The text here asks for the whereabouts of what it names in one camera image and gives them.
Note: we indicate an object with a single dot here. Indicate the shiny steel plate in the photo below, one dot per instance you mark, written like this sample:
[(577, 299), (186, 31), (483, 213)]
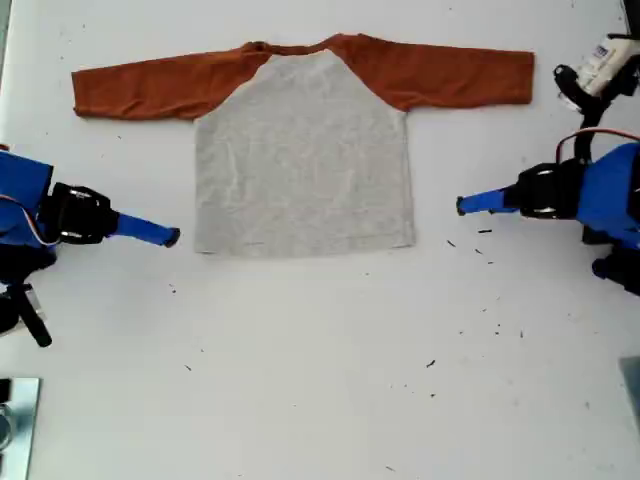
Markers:
[(22, 430)]

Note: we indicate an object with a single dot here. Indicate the grey and rust raglan t-shirt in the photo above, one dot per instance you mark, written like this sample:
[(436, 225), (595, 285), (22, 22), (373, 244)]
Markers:
[(300, 175)]

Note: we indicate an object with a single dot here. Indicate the short black camera stalk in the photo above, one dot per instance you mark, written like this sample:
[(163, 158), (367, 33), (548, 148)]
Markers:
[(590, 125), (36, 320)]

